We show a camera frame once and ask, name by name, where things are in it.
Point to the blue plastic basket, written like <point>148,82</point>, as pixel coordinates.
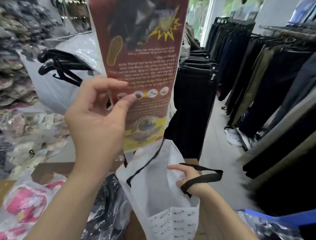
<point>296,217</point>

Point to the person's right forearm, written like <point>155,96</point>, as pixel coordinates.
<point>227,220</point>

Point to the rack of black trousers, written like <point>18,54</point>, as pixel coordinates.
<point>192,103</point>

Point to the large white plastic bag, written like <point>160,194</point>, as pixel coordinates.
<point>56,91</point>

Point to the pink sandals pack front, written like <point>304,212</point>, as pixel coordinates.
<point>24,205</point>

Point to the pile of bagged slippers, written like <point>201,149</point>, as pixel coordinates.
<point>19,49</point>

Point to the person's left hand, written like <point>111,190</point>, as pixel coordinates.
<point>96,128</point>

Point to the person's right hand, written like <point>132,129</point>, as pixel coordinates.
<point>195,181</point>

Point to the red insole packet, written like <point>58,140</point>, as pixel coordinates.
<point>148,64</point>

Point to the clear bag plaid garment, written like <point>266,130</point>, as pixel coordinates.
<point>266,227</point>

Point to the row of hanging dark trousers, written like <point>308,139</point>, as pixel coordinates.
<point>271,86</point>

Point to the bundle of black hangers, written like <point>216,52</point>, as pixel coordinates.
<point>61,64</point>

